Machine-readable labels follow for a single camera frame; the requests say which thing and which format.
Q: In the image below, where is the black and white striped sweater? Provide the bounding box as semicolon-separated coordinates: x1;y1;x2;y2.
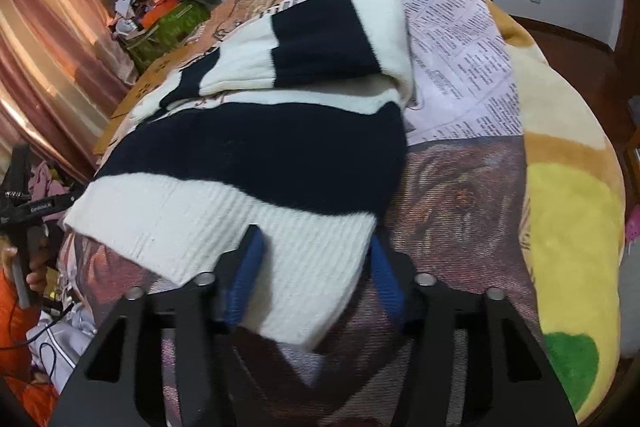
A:
65;0;414;349

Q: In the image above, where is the person's left hand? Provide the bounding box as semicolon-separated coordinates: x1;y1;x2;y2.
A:
1;235;50;296

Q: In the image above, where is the newspaper print bed blanket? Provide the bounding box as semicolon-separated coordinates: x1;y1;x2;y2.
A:
58;0;547;427

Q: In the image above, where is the pink striped curtain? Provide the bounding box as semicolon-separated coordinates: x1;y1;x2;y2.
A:
1;0;138;181

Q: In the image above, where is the orange shoe box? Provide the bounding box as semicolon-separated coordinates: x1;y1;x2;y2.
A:
141;0;180;29

